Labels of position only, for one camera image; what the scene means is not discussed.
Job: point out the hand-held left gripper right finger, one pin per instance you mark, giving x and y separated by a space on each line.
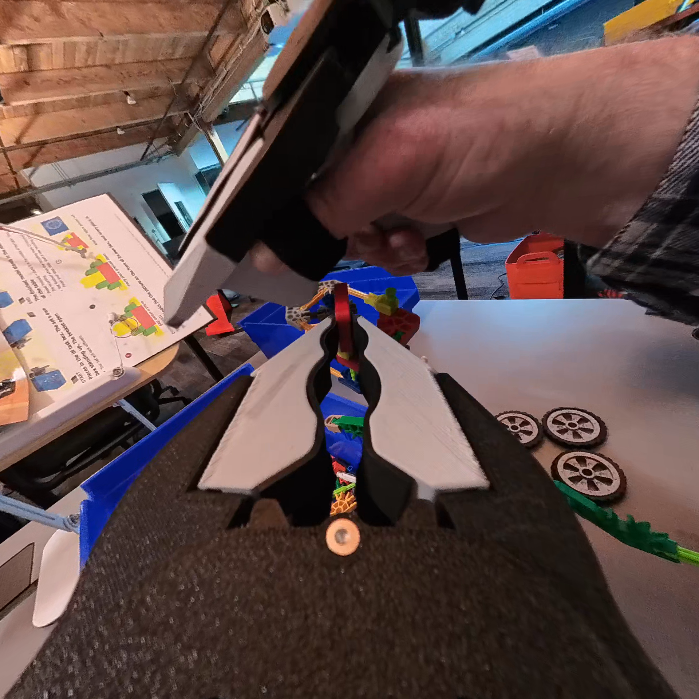
426 437

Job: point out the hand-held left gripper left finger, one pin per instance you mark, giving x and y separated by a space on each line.
262 437

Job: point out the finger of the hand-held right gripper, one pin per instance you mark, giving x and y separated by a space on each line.
251 142
218 289

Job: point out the blue plastic bin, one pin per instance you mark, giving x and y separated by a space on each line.
153 459
268 322

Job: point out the red rod toy assembly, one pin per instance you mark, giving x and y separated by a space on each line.
343 317

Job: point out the person's right hand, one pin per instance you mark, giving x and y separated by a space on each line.
502 153

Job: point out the orange traffic cone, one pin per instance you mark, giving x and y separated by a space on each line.
221 317

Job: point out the red crate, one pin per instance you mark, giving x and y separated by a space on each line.
535 268

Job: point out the grey toy wheel black tire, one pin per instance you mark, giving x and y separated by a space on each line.
519 428
589 476
575 427

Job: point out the building instruction sheet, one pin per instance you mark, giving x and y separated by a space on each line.
76 295

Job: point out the green leafy toy piece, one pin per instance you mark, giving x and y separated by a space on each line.
634 535

